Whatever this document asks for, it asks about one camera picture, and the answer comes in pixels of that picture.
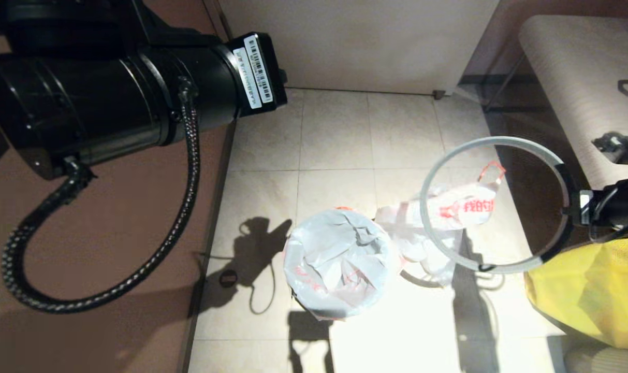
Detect white red-printed trash bag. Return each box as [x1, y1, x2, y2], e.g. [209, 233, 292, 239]
[375, 161, 507, 289]

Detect grey bin rim ring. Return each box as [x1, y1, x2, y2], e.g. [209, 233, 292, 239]
[420, 136, 577, 275]

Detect white plastic bag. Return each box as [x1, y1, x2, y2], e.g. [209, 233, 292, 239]
[283, 207, 403, 322]

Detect yellow plastic bag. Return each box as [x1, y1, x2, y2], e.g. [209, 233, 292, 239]
[523, 236, 628, 351]

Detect beige woodgrain table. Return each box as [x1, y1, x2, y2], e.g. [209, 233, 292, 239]
[519, 15, 628, 190]

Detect thin metal table leg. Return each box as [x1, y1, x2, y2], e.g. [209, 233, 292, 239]
[481, 52, 552, 113]

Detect cream ribbed cylinder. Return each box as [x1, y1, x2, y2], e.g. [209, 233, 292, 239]
[564, 347, 628, 373]

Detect dark baseboard strip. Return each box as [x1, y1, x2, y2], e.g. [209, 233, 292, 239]
[179, 122, 238, 373]

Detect white door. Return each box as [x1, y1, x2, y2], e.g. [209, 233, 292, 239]
[218, 0, 501, 96]

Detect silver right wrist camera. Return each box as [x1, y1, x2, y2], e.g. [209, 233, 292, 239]
[578, 189, 595, 226]

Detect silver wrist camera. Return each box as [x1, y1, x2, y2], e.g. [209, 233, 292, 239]
[578, 189, 595, 226]
[225, 32, 288, 118]

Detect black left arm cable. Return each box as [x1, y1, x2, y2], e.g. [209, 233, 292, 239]
[1, 77, 201, 314]

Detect grey door frame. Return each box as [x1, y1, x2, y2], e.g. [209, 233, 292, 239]
[202, 0, 231, 37]

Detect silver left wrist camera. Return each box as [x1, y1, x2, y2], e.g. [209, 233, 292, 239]
[225, 32, 288, 118]

